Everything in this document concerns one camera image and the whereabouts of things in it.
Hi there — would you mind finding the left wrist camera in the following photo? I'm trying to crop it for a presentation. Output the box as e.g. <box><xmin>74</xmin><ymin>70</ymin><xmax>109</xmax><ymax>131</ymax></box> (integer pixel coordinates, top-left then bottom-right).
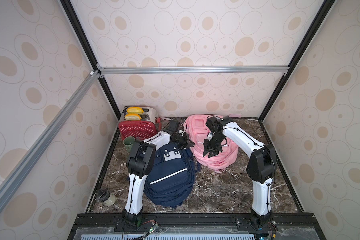
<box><xmin>164</xmin><ymin>120</ymin><xmax>182</xmax><ymax>135</ymax></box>

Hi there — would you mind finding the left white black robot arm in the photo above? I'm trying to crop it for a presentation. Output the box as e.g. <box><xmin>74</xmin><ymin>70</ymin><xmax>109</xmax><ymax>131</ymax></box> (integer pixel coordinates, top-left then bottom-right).
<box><xmin>122</xmin><ymin>131</ymin><xmax>197</xmax><ymax>227</ymax></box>

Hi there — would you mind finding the yellow toast slice rear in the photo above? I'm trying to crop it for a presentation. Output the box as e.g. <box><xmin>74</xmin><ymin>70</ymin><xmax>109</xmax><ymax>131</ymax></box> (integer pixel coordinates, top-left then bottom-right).
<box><xmin>127</xmin><ymin>107</ymin><xmax>145</xmax><ymax>115</ymax></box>

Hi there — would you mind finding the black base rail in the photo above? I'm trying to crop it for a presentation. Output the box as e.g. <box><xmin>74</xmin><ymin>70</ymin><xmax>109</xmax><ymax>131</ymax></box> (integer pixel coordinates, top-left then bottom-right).
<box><xmin>68</xmin><ymin>213</ymin><xmax>325</xmax><ymax>240</ymax></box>

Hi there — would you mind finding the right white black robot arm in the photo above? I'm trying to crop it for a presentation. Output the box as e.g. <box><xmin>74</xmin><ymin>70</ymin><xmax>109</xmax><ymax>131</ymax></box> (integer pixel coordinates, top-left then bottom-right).
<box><xmin>203</xmin><ymin>116</ymin><xmax>277</xmax><ymax>230</ymax></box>

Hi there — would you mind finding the black left corner post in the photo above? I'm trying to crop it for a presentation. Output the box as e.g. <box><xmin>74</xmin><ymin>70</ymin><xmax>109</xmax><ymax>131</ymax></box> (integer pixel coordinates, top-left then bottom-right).
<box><xmin>59</xmin><ymin>0</ymin><xmax>121</xmax><ymax>120</ymax></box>

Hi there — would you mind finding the yellow toast slice front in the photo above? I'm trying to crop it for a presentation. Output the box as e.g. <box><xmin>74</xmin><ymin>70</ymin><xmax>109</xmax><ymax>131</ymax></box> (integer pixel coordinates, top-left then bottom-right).
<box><xmin>125</xmin><ymin>114</ymin><xmax>142</xmax><ymax>121</ymax></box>

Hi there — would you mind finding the pink backpack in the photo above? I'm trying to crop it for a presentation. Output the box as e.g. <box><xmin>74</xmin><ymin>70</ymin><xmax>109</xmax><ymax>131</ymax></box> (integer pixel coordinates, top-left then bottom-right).
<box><xmin>186</xmin><ymin>115</ymin><xmax>239</xmax><ymax>173</ymax></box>

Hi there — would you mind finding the green mug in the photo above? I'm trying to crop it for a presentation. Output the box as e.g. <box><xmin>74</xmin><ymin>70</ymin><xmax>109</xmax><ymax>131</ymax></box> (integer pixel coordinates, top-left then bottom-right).
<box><xmin>123</xmin><ymin>136</ymin><xmax>136</xmax><ymax>153</ymax></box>

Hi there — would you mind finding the yellow toast slice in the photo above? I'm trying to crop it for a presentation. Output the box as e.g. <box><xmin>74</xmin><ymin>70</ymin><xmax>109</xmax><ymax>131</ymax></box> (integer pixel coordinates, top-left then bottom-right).
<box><xmin>127</xmin><ymin>107</ymin><xmax>145</xmax><ymax>115</ymax></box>
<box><xmin>125</xmin><ymin>114</ymin><xmax>142</xmax><ymax>121</ymax></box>

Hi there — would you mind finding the navy blue backpack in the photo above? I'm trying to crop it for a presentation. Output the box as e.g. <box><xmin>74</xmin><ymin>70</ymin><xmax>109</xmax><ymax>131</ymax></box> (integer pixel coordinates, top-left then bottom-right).
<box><xmin>144</xmin><ymin>143</ymin><xmax>201</xmax><ymax>208</ymax></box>

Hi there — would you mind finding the small green circuit board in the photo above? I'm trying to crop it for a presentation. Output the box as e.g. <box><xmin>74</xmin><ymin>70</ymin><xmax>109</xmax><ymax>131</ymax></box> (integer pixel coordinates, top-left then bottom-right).
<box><xmin>148</xmin><ymin>223</ymin><xmax>159</xmax><ymax>235</ymax></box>

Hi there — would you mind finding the black corner post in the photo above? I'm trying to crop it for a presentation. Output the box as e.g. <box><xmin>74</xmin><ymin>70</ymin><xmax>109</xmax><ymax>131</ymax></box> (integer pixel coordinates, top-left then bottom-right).
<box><xmin>259</xmin><ymin>0</ymin><xmax>336</xmax><ymax>123</ymax></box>
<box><xmin>59</xmin><ymin>0</ymin><xmax>121</xmax><ymax>120</ymax></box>

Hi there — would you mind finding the red dotted toaster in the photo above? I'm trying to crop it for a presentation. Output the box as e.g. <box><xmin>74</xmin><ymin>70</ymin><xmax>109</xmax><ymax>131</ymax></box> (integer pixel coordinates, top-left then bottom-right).
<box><xmin>118</xmin><ymin>106</ymin><xmax>158</xmax><ymax>140</ymax></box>

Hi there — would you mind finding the left diagonal aluminium bar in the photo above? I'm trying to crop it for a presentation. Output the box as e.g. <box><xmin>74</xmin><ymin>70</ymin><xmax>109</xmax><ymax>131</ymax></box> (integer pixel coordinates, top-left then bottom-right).
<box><xmin>0</xmin><ymin>70</ymin><xmax>100</xmax><ymax>214</ymax></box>

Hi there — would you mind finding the black right corner post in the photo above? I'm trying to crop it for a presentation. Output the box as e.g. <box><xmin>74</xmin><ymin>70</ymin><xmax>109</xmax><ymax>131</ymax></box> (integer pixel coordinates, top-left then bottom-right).
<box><xmin>259</xmin><ymin>0</ymin><xmax>336</xmax><ymax>123</ymax></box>

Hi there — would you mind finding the horizontal aluminium frame bar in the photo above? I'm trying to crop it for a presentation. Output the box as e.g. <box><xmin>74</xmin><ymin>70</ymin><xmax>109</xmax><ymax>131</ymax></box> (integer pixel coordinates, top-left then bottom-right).
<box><xmin>93</xmin><ymin>66</ymin><xmax>290</xmax><ymax>75</ymax></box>

